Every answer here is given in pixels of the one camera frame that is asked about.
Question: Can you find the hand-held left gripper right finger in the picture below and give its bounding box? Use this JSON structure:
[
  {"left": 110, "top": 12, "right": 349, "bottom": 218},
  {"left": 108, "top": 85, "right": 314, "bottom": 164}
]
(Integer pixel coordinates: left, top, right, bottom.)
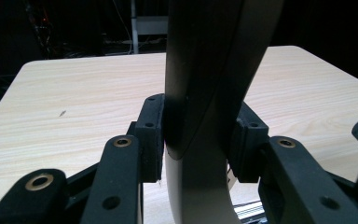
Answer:
[{"left": 228, "top": 101, "right": 270, "bottom": 184}]

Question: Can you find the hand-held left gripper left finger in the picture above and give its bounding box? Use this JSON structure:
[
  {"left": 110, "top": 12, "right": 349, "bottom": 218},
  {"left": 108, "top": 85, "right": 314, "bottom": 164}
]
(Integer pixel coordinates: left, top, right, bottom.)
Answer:
[{"left": 134, "top": 92, "right": 166, "bottom": 183}]

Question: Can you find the black curved plastic object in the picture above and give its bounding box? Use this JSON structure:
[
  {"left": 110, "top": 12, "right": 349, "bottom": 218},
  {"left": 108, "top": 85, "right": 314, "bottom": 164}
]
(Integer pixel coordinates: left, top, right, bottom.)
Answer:
[{"left": 162, "top": 0, "right": 285, "bottom": 224}]

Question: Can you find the silver ribbed object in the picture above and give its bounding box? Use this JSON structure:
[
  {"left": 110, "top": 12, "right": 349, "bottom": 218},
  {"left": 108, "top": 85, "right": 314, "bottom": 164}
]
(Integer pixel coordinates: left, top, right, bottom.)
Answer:
[{"left": 233, "top": 200, "right": 267, "bottom": 224}]

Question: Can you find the white metal stand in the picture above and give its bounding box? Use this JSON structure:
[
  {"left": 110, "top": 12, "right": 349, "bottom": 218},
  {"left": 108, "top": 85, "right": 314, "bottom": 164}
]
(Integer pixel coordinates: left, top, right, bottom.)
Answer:
[{"left": 130, "top": 0, "right": 140, "bottom": 56}]

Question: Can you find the white panel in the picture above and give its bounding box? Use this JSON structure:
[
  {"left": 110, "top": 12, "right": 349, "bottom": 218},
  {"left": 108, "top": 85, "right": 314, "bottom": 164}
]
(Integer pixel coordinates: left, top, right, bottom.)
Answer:
[{"left": 135, "top": 15, "right": 170, "bottom": 36}]

